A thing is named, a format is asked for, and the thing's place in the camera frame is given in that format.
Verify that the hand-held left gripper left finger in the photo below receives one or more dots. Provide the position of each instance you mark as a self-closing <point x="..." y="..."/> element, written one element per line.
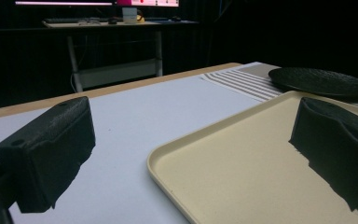
<point x="48" y="149"/>

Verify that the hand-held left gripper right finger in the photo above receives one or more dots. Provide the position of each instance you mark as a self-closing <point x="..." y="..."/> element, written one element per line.
<point x="338" y="146"/>

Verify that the black textured plate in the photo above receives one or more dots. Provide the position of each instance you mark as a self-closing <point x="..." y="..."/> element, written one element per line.
<point x="320" y="82"/>

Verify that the beige plastic tray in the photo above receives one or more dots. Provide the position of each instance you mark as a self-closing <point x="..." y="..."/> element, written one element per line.
<point x="245" y="168"/>

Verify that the striped grey placemat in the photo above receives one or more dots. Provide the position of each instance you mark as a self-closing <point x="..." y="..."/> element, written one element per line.
<point x="245" y="82"/>

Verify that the desk with metal legs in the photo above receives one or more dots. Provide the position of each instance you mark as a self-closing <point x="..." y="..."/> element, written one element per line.
<point x="118" y="49"/>

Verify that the computer keyboard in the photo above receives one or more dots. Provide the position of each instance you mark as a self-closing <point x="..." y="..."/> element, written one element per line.
<point x="63" y="20"/>

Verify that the black computer mouse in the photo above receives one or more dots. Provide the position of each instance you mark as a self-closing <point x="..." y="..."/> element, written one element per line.
<point x="112" y="21"/>

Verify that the computer monitor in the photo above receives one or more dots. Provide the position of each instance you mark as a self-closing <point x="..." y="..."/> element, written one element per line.
<point x="96" y="2"/>

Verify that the white box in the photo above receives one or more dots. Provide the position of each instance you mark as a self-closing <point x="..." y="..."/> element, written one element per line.
<point x="129" y="15"/>

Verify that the yellow object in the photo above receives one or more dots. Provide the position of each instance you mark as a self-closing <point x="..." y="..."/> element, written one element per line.
<point x="140" y="18"/>

